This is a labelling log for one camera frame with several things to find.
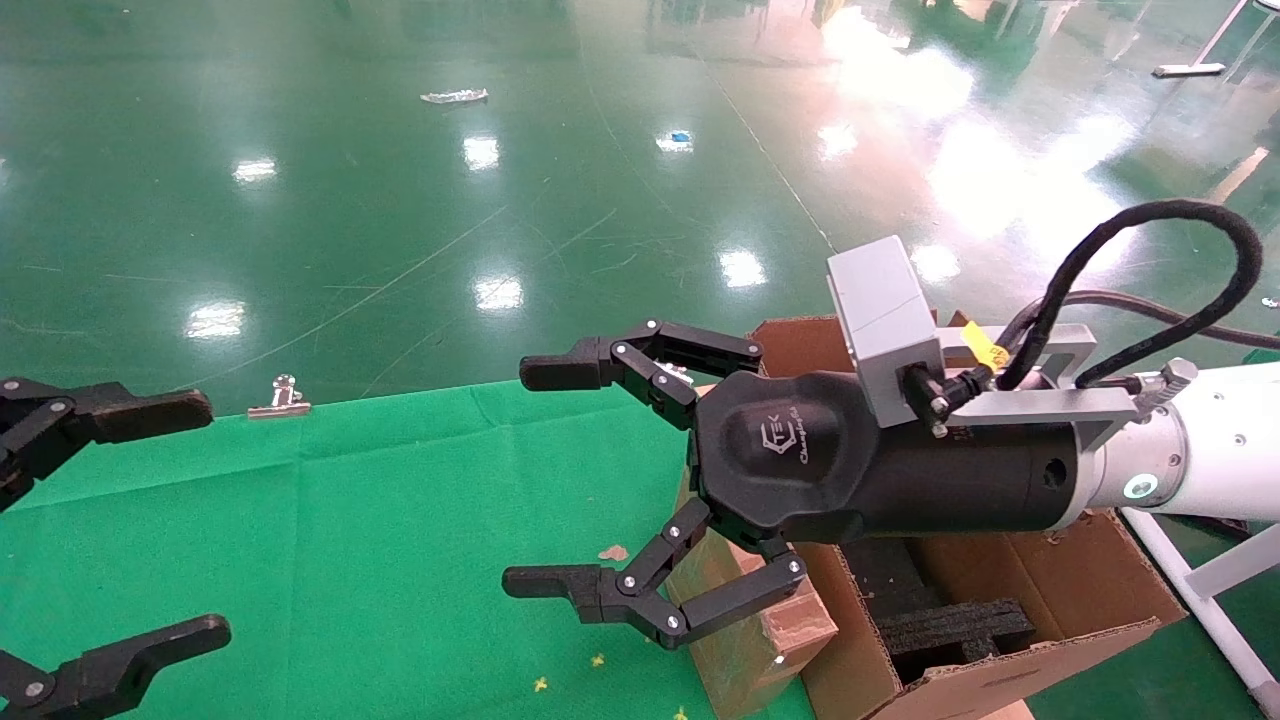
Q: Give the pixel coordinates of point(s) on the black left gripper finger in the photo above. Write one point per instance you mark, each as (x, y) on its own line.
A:
(130, 412)
(130, 655)

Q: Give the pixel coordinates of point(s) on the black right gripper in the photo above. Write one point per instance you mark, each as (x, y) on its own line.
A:
(800, 460)

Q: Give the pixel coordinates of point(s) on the small brown cardboard box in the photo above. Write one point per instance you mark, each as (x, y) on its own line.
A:
(760, 640)

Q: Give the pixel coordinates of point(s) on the small cardboard scrap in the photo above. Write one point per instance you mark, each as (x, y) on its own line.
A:
(612, 552)

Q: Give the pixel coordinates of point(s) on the large open cardboard carton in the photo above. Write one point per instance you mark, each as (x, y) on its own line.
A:
(1060, 580)

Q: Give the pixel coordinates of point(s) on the silver binder clip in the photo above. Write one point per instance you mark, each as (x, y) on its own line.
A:
(676, 373)
(285, 400)

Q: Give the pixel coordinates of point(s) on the green table cloth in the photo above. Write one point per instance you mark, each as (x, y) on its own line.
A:
(350, 550)

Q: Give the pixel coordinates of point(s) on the black foam insert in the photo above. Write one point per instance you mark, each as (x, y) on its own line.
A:
(950, 630)

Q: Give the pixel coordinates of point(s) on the white floor litter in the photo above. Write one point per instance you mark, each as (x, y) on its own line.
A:
(455, 96)

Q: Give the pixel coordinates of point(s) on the green floor object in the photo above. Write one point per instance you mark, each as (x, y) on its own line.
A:
(1268, 356)

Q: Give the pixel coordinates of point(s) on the white floor stand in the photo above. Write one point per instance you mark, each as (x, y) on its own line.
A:
(1188, 70)

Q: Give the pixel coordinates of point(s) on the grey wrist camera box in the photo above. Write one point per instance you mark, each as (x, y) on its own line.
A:
(880, 300)

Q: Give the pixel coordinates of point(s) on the silver camera mounting bracket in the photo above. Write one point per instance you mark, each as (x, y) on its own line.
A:
(1040, 405)

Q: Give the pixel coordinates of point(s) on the white tube frame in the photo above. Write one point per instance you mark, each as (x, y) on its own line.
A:
(1200, 600)

